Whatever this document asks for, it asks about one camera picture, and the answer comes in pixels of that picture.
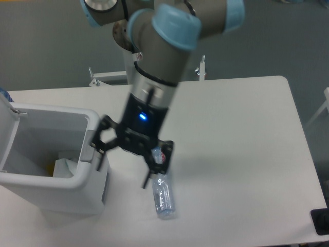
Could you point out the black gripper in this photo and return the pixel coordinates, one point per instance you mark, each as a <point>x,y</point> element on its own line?
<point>136,133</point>

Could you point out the clear plastic water bottle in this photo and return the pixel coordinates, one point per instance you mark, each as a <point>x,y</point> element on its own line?
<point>164,196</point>

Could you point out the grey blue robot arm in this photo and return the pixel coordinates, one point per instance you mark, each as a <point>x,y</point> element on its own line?
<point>165,35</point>

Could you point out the white trash can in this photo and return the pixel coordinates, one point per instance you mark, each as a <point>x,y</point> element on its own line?
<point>32,135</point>

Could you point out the blue bottle behind can lid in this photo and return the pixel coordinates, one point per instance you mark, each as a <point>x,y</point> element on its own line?
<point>6,94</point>

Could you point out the black device at table edge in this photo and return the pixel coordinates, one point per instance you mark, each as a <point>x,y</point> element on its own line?
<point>320,220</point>

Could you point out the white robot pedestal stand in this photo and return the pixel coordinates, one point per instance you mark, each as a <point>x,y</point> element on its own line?
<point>123,72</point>

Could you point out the white frame at right edge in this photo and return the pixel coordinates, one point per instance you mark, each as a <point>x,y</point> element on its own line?
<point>322,110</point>

